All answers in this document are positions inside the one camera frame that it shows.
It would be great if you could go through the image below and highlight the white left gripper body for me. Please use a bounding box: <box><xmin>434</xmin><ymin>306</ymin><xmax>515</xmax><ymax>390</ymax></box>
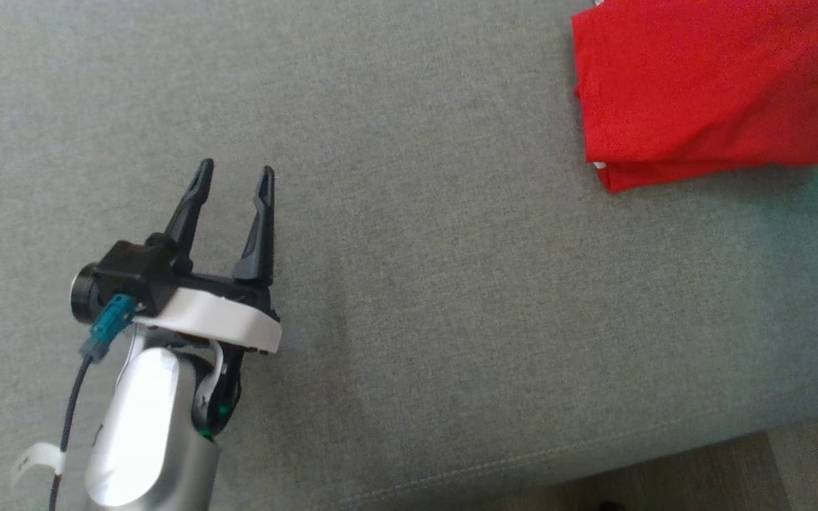
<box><xmin>132</xmin><ymin>270</ymin><xmax>283</xmax><ymax>354</ymax></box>

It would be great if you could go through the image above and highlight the red garment with white trim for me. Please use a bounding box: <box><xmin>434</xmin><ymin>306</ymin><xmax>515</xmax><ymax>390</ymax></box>
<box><xmin>571</xmin><ymin>0</ymin><xmax>818</xmax><ymax>171</ymax></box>

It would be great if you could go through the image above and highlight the white left cable tie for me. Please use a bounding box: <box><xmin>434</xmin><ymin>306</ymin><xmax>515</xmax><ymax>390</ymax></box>
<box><xmin>11</xmin><ymin>442</ymin><xmax>67</xmax><ymax>490</ymax></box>

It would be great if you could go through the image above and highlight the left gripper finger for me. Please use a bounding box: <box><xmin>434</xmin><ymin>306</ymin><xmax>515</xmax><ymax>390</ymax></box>
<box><xmin>164</xmin><ymin>158</ymin><xmax>215</xmax><ymax>274</ymax></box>
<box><xmin>233</xmin><ymin>165</ymin><xmax>276</xmax><ymax>287</ymax></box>

